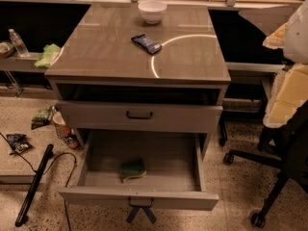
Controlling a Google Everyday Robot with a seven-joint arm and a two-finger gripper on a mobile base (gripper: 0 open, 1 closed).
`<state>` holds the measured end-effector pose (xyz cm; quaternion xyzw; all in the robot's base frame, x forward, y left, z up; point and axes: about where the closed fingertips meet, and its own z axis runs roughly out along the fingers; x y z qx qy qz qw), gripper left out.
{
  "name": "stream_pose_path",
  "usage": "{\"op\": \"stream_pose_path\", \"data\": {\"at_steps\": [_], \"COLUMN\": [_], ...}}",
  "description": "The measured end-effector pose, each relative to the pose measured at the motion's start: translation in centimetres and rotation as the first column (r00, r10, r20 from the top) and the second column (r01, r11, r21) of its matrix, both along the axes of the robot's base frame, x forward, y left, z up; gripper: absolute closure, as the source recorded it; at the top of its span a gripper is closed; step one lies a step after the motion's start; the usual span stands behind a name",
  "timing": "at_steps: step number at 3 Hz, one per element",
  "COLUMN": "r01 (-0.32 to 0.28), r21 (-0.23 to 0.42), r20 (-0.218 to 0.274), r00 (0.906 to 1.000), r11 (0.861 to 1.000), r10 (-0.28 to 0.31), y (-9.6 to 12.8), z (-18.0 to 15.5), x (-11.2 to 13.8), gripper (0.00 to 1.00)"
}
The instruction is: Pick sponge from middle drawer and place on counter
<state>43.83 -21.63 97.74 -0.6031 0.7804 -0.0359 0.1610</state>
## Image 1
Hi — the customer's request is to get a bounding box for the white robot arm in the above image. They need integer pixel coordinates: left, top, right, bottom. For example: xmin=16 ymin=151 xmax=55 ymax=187
xmin=263 ymin=0 xmax=308 ymax=128

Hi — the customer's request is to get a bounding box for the open grey bottom drawer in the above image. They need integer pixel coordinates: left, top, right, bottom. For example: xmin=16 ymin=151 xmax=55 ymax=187
xmin=59 ymin=130 xmax=218 ymax=211

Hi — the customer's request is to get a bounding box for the woven bowl on shelf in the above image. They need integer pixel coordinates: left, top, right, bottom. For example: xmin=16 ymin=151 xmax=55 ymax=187
xmin=0 ymin=41 xmax=14 ymax=59

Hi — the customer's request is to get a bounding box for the blue chip bag on floor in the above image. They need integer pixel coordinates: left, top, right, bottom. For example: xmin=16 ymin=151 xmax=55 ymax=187
xmin=6 ymin=134 xmax=32 ymax=154

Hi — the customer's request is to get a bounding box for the green chip bag on floor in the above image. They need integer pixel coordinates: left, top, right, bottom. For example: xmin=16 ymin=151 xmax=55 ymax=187
xmin=31 ymin=106 xmax=53 ymax=130

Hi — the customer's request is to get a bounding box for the clear plastic water bottle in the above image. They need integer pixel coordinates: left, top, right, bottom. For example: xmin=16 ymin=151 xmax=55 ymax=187
xmin=9 ymin=29 xmax=29 ymax=57

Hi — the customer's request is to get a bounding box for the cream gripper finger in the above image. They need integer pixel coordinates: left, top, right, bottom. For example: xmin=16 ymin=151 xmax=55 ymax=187
xmin=263 ymin=64 xmax=308 ymax=128
xmin=263 ymin=23 xmax=287 ymax=49

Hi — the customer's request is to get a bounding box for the closed grey upper drawer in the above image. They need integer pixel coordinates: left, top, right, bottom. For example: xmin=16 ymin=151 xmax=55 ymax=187
xmin=58 ymin=101 xmax=222 ymax=133

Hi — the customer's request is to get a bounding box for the green cloth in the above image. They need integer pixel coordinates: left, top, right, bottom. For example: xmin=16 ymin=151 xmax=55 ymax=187
xmin=35 ymin=43 xmax=61 ymax=67

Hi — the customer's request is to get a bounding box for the black office chair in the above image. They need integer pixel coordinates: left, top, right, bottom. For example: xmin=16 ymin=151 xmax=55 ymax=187
xmin=223 ymin=101 xmax=308 ymax=228

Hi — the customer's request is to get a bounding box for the white bowl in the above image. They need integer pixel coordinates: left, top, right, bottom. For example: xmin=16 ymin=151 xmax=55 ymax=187
xmin=138 ymin=0 xmax=167 ymax=24

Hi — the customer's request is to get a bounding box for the black cable on floor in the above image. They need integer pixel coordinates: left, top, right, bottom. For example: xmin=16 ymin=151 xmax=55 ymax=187
xmin=0 ymin=132 xmax=78 ymax=231

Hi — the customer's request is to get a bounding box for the grey drawer cabinet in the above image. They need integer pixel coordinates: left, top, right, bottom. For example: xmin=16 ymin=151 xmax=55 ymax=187
xmin=45 ymin=3 xmax=230 ymax=148

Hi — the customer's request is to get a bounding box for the blue snack packet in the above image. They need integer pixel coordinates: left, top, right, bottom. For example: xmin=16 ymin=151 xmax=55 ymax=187
xmin=131 ymin=34 xmax=162 ymax=55

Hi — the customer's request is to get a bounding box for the snack cup on floor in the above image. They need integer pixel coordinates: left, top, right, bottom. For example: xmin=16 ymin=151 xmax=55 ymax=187
xmin=52 ymin=112 xmax=80 ymax=149

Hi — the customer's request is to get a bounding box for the green yellow sponge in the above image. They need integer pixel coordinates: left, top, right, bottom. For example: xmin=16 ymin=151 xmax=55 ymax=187
xmin=120 ymin=159 xmax=146 ymax=182

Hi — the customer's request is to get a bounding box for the black long bar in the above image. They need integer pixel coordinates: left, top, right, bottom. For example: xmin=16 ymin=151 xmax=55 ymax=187
xmin=14 ymin=144 xmax=54 ymax=227

